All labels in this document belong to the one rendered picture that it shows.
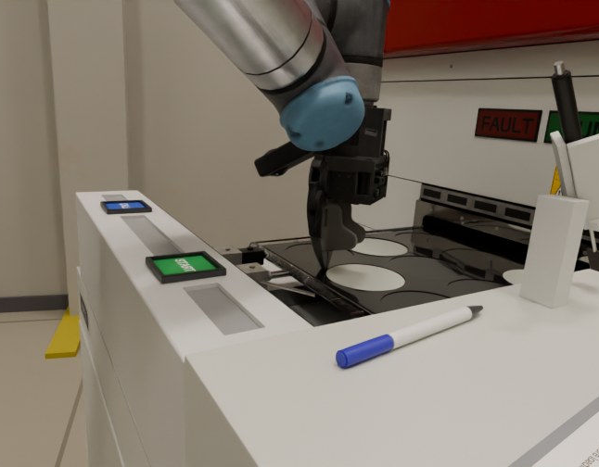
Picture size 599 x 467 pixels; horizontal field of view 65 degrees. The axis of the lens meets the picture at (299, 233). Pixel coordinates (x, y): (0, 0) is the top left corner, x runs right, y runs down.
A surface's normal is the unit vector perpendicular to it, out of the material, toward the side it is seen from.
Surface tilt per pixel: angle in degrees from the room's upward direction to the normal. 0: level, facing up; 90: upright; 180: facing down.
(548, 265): 90
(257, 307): 0
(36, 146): 90
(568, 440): 0
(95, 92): 90
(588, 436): 0
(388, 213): 90
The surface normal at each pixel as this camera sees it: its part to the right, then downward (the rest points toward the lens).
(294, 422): 0.06, -0.97
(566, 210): -0.86, 0.08
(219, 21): -0.13, 0.95
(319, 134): 0.29, 0.84
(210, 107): 0.26, 0.26
